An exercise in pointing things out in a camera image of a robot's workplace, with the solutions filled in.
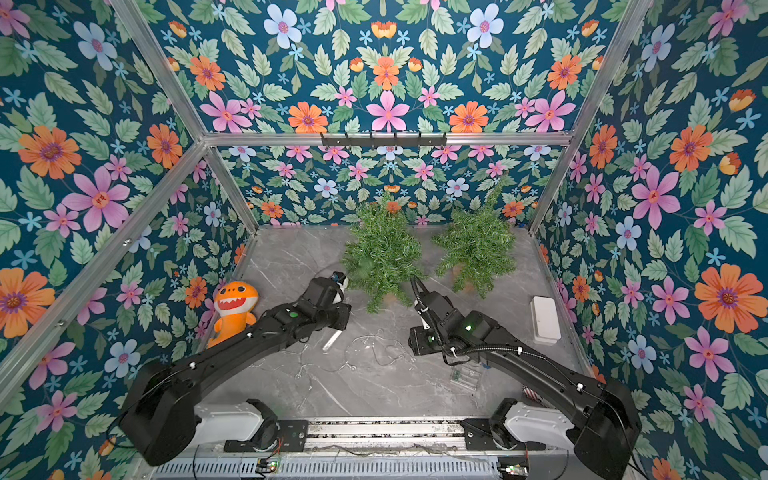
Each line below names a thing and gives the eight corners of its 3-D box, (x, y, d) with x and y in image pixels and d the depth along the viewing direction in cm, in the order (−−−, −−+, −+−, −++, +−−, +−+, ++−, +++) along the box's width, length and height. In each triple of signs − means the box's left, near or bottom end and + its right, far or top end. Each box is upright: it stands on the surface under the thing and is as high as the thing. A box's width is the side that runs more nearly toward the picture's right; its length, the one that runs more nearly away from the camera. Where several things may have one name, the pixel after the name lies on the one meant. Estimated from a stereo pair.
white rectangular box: (533, 342, 92) (539, 335, 87) (527, 303, 100) (532, 295, 96) (557, 345, 91) (564, 338, 87) (548, 305, 100) (554, 297, 96)
